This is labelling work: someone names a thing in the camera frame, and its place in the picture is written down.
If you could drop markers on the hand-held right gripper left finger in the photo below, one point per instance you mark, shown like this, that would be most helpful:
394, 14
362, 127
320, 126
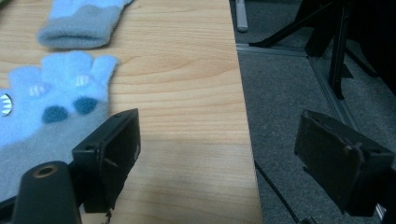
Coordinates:
107, 161

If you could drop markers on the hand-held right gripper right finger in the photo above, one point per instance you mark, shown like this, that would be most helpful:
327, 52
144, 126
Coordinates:
336, 161

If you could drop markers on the black metal stand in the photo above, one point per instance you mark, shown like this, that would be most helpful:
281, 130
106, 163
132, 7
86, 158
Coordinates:
339, 46

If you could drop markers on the white pole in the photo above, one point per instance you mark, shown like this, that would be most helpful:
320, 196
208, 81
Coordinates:
241, 15

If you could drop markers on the grey metal floor strip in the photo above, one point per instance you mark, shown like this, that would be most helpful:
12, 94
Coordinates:
323, 84

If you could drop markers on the blue fleece glove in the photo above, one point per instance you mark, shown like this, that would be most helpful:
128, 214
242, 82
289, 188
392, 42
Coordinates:
81, 28
46, 130

